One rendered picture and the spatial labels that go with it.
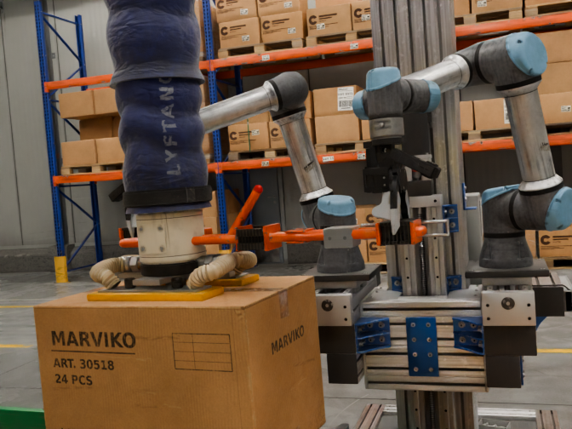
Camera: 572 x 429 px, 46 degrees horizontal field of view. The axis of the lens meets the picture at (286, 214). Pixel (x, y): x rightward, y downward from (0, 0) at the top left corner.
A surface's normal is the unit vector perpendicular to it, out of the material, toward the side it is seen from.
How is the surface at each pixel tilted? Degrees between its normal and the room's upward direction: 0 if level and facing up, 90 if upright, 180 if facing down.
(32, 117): 90
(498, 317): 90
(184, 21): 74
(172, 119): 69
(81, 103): 90
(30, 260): 90
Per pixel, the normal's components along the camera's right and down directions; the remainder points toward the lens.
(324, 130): -0.34, 0.07
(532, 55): 0.56, -0.12
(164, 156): 0.22, -0.25
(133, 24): -0.22, -0.11
